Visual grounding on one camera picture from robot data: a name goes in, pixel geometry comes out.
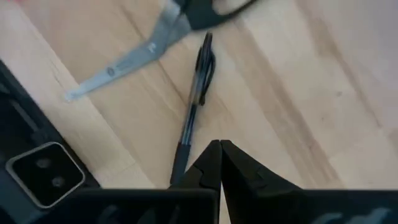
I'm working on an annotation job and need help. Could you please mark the black-handled steel scissors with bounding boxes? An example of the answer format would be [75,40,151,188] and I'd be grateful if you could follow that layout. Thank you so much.
[65,0,259,102]

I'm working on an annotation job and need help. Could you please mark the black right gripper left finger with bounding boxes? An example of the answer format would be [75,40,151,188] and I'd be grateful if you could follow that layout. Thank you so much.
[46,139,222,224]

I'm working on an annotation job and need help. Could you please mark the black pen with rubber grip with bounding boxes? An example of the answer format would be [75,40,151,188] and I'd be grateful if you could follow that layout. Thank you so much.
[169,32,217,187]

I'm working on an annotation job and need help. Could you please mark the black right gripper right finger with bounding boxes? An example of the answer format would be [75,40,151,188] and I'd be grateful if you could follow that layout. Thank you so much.
[221,140,398,224]

